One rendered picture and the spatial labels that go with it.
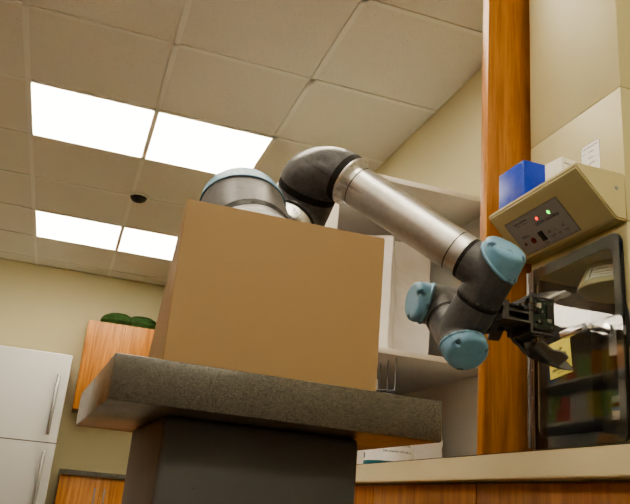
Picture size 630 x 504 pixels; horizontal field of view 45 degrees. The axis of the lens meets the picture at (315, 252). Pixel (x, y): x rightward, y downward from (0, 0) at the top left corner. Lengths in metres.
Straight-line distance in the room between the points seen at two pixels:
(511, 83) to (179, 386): 1.55
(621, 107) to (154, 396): 1.25
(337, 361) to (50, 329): 6.03
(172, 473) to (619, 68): 1.31
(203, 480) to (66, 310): 6.12
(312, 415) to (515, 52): 1.56
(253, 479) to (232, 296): 0.19
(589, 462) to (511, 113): 1.14
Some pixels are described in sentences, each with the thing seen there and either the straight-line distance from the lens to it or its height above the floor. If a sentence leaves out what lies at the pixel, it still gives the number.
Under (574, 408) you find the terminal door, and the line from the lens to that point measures 1.60.
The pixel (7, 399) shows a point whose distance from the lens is 6.03.
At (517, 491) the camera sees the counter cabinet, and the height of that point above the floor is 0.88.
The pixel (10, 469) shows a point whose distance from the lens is 5.99.
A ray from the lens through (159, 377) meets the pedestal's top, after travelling 0.67.
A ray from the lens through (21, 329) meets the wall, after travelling 6.79.
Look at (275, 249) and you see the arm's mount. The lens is 0.83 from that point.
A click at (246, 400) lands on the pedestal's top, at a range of 0.69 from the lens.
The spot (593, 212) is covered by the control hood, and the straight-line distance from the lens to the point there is 1.59.
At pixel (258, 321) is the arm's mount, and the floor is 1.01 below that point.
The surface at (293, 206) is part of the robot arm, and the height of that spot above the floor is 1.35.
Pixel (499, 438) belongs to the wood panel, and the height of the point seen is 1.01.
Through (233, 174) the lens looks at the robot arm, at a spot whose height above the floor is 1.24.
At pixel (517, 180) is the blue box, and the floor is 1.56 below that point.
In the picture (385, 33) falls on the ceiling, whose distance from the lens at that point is 3.13.
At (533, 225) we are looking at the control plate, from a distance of 1.71.
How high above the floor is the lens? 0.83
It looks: 19 degrees up
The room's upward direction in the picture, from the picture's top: 5 degrees clockwise
